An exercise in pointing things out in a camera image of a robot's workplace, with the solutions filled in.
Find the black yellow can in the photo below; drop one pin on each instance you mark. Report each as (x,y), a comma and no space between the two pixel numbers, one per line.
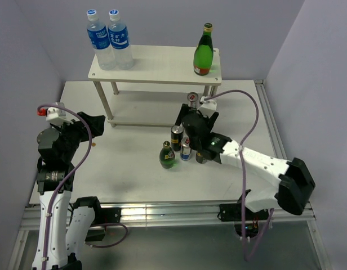
(200,158)
(177,133)

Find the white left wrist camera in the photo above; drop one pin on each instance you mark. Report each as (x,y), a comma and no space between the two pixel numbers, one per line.
(54,115)

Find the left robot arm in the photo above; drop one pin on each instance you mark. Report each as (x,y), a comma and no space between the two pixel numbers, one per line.
(63,226)

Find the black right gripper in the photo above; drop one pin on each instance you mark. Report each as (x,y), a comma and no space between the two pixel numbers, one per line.
(183,110)

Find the aluminium frame rail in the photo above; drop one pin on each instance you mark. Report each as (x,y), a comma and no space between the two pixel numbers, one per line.
(166,215)

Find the black yellow can right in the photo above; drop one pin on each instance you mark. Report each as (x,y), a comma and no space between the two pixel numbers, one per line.
(200,158)

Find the black yellow can rear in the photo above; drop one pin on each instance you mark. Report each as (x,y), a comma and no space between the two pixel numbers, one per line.
(177,133)

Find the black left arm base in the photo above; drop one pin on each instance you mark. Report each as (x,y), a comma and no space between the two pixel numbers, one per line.
(107,215)

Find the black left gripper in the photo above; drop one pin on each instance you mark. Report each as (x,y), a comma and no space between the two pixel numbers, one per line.
(79,126)

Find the silver blue energy can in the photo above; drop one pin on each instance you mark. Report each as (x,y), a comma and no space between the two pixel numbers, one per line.
(192,98)
(185,153)

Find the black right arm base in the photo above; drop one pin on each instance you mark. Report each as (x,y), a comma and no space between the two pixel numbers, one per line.
(232,213)

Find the right clear water bottle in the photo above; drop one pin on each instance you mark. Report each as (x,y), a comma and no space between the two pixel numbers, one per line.
(119,40)

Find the white two-tier shelf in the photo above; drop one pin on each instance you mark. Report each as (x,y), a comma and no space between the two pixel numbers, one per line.
(152,91)

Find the tall green Perrier bottle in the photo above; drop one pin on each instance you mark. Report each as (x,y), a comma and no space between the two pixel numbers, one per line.
(203,55)

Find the short green Perrier bottle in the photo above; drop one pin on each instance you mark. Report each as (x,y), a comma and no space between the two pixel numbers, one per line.
(167,156)

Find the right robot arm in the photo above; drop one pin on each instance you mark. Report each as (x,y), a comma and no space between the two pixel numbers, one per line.
(291,182)

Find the left clear water bottle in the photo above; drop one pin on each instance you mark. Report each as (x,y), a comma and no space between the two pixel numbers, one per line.
(98,35)

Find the clear water bottle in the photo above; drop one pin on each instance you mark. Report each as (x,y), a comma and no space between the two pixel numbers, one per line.
(119,40)
(98,35)

